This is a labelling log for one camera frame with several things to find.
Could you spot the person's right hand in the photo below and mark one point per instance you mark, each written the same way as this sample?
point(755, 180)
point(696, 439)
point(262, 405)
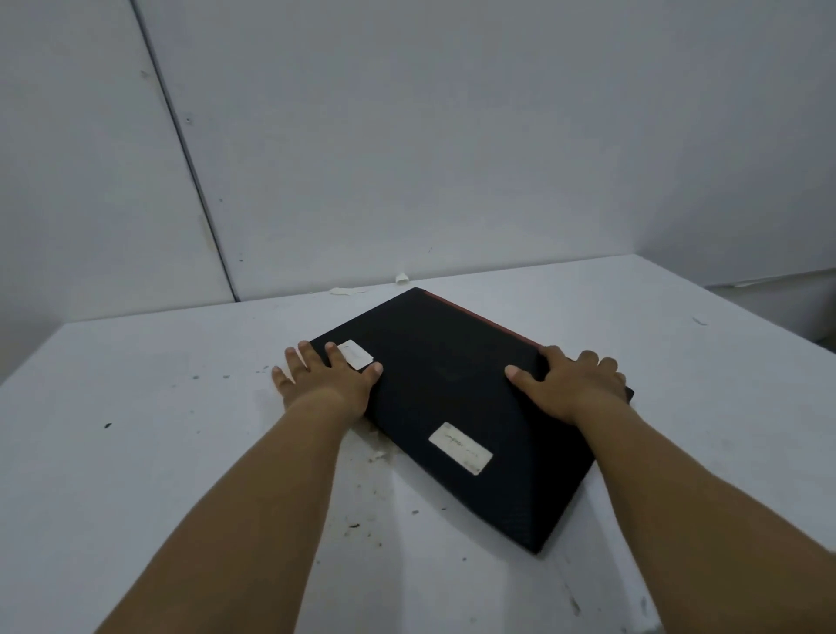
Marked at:
point(578, 388)

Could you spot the person's left hand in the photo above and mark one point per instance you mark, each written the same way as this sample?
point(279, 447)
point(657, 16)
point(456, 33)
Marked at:
point(333, 392)

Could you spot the person's right middle finger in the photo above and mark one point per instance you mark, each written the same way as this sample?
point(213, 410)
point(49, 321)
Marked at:
point(588, 360)

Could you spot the person's right thumb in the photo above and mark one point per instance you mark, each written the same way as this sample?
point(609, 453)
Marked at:
point(522, 377)

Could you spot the person's left middle finger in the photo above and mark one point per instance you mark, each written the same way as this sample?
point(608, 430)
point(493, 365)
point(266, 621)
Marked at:
point(310, 356)

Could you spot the person's left little finger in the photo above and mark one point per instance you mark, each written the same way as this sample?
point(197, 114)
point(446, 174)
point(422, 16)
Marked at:
point(281, 381)

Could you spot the person's right little finger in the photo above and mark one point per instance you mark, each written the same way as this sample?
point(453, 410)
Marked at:
point(620, 381)

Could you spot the person's left thumb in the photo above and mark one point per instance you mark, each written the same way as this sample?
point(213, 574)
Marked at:
point(371, 377)

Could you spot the black laptop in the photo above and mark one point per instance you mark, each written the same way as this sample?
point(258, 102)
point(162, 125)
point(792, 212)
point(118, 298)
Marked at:
point(444, 372)

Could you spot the person's right forearm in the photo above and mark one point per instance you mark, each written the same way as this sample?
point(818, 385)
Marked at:
point(692, 529)

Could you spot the person's left forearm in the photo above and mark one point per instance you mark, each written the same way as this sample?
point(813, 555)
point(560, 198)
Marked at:
point(248, 522)

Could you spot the flat white putty smear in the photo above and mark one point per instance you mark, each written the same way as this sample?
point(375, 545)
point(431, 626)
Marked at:
point(346, 291)

